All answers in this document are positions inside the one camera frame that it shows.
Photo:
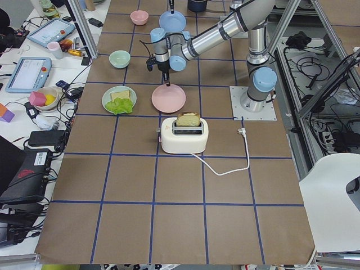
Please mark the blue plate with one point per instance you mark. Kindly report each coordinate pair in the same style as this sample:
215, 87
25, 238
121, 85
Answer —
172, 22

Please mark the white toaster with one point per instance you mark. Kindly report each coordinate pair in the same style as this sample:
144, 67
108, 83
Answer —
183, 140

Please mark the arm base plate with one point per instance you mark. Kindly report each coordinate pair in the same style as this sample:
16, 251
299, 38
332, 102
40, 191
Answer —
243, 108

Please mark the green plate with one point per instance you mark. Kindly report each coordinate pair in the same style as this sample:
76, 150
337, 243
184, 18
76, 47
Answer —
106, 96

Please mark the beige bowl with fruit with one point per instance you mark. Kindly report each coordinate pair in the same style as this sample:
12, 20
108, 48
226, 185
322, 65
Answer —
45, 99

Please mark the green lettuce leaf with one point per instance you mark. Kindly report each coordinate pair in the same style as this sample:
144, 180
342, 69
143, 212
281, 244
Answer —
119, 106

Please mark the toast slice in toaster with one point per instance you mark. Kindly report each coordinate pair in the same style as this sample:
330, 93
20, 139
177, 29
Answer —
188, 119

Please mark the blue teach pendant tablet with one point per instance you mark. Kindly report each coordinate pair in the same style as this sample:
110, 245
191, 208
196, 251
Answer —
53, 31

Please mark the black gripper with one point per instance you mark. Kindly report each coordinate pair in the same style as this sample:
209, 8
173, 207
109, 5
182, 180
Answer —
171, 5
163, 66

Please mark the dark blue pot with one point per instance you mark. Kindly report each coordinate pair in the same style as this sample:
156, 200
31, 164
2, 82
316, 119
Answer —
197, 5

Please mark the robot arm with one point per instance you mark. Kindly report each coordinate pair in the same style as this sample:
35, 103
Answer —
174, 48

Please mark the aluminium frame post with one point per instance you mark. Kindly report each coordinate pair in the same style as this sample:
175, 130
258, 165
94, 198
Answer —
82, 27

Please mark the bread slice on plate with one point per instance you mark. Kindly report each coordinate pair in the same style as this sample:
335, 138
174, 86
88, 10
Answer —
121, 95

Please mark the pink cup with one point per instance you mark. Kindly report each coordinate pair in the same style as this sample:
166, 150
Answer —
55, 49

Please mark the green bowl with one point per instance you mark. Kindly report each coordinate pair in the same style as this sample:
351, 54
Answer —
120, 59

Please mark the white chair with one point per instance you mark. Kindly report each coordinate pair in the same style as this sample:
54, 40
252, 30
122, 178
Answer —
333, 217

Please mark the pink plate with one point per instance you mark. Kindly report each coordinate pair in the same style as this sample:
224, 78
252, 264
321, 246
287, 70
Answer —
168, 99

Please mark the pink bowl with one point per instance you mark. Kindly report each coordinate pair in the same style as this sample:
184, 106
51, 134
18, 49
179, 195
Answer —
139, 17

